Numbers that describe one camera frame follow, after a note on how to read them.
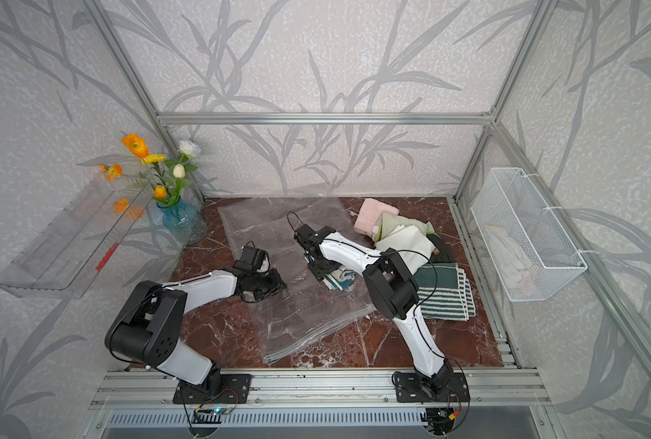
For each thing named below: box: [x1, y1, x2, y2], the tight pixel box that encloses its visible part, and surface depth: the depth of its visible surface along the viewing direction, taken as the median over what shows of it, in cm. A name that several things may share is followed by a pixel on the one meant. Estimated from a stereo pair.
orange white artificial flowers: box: [98, 133, 203, 207], surface depth 93 cm
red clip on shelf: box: [95, 242, 119, 271], surface depth 65 cm
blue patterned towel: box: [322, 265, 356, 292], surface depth 94 cm
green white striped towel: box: [413, 262, 477, 322], surface depth 90 cm
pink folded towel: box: [353, 198, 400, 236], surface depth 113 cm
